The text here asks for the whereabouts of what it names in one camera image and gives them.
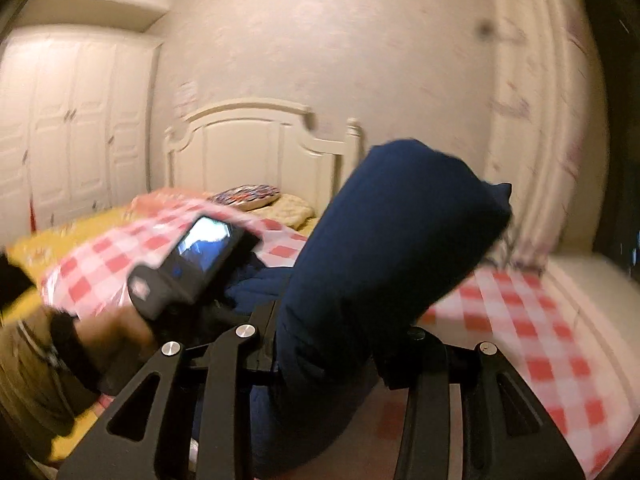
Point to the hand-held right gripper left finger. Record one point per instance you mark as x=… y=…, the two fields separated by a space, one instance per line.
x=227 y=370

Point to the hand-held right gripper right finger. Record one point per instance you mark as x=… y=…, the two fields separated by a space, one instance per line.
x=425 y=375

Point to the navy blue puffer jacket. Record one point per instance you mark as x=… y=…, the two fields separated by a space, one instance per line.
x=390 y=240

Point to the person's left hand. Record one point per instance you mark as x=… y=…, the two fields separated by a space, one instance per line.
x=115 y=332

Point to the patterned red blue pillow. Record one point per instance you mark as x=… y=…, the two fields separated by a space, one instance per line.
x=247 y=196

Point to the red white checkered bed sheet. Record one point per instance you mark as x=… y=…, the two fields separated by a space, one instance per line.
x=510 y=320

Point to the yellow blanket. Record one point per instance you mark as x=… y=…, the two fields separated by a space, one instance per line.
x=65 y=235

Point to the cream quilted pillow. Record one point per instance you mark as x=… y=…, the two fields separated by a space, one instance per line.
x=292 y=210

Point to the black wristband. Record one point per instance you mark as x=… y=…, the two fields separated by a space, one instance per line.
x=75 y=350

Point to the white carved bed headboard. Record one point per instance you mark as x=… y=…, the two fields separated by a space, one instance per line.
x=250 y=150

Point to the white panelled wardrobe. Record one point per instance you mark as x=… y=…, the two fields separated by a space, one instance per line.
x=70 y=130

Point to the white mattress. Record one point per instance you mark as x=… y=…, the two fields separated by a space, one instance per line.
x=585 y=290

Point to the striped printed curtain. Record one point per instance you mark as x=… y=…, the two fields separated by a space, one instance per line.
x=540 y=135

